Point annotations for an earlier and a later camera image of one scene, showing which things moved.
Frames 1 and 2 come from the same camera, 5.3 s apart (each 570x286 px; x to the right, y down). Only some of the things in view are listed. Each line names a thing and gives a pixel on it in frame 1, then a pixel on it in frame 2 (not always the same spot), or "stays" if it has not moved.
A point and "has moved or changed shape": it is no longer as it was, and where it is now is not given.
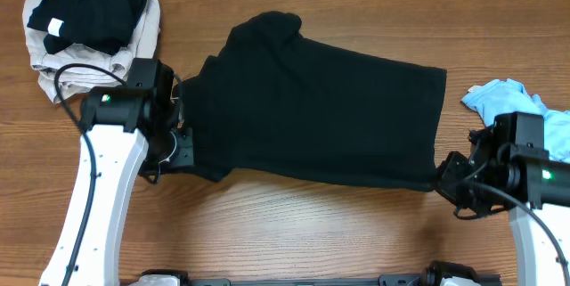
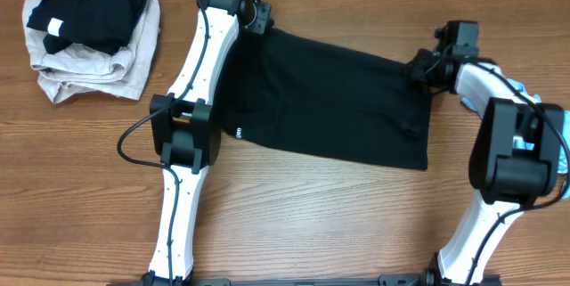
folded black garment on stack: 97,9 stays
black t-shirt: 272,101 has moved or changed shape
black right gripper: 457,176 → 419,69
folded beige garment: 75,69 stays
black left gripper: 184,149 → 265,23
